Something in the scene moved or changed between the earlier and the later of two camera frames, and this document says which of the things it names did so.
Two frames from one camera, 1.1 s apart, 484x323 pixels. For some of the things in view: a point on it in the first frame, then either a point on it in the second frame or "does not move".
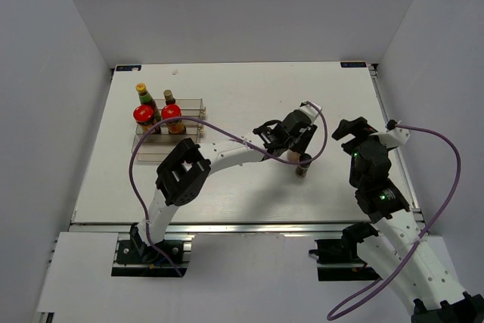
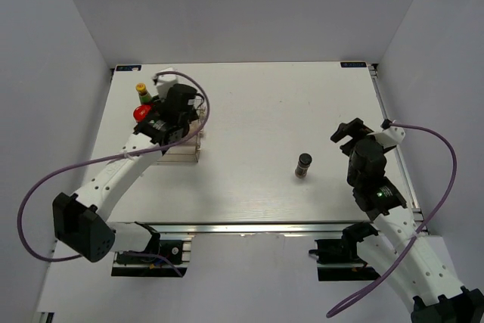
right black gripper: [358, 127] does not move
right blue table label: [353, 64] does not move
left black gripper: [306, 137] to [192, 116]
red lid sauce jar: [144, 115] does not move
